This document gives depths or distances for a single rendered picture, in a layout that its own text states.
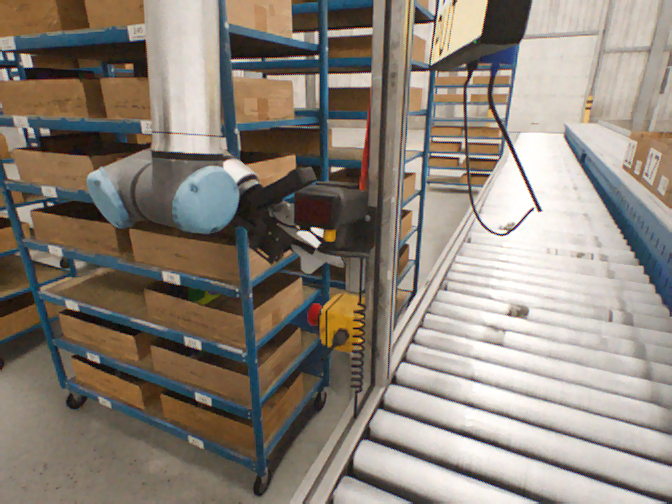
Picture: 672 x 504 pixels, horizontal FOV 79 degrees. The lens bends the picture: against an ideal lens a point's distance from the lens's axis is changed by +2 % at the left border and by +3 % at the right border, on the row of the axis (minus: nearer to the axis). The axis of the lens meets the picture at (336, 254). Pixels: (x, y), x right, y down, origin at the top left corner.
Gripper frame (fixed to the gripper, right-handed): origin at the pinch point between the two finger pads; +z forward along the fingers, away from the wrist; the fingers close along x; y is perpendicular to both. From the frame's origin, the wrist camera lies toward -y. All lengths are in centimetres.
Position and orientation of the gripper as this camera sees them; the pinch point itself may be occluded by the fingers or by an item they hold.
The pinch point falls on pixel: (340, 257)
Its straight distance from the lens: 64.2
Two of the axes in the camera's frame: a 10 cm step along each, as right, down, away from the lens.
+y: -4.5, 7.3, 5.1
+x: -4.2, 3.3, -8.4
